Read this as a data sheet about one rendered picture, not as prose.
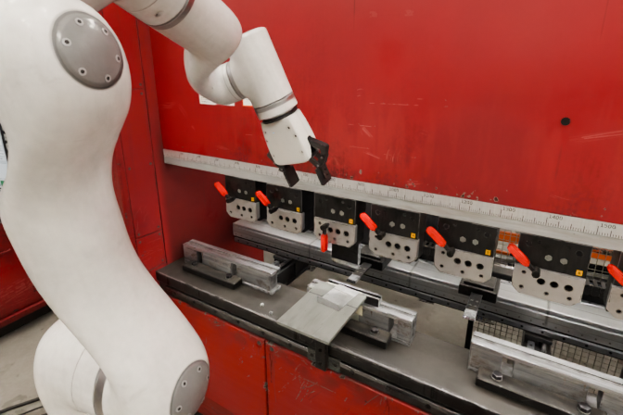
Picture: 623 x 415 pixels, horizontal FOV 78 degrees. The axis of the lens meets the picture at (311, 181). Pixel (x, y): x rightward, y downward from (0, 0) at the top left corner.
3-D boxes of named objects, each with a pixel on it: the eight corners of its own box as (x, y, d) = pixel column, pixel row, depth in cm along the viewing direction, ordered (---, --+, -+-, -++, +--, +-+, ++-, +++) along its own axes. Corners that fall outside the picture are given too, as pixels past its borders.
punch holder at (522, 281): (510, 290, 100) (519, 232, 95) (513, 275, 107) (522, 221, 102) (578, 308, 92) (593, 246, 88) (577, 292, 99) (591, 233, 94)
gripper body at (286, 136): (248, 120, 77) (272, 169, 81) (284, 112, 70) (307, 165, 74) (272, 106, 82) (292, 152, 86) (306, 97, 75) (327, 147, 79)
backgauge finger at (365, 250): (336, 281, 139) (336, 269, 138) (364, 252, 161) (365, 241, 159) (365, 290, 133) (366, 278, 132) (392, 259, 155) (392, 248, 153)
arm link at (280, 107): (244, 112, 76) (250, 125, 77) (274, 104, 70) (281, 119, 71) (270, 96, 81) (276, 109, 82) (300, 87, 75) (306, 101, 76)
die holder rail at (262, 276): (184, 262, 175) (183, 244, 172) (195, 257, 180) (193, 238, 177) (272, 295, 150) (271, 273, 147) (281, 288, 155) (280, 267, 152)
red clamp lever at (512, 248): (511, 245, 93) (541, 276, 91) (512, 238, 96) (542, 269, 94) (504, 248, 94) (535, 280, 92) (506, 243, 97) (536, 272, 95)
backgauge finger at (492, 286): (447, 316, 120) (449, 302, 118) (464, 279, 141) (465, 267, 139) (489, 330, 114) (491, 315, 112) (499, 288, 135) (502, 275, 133)
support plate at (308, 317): (276, 323, 116) (276, 320, 115) (320, 282, 137) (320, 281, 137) (328, 345, 107) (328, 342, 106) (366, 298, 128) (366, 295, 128)
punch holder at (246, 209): (226, 215, 150) (223, 175, 145) (241, 208, 157) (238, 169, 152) (256, 223, 142) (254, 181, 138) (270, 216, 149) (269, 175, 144)
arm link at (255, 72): (244, 114, 73) (287, 97, 70) (211, 46, 68) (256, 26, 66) (257, 102, 81) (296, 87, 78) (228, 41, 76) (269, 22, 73)
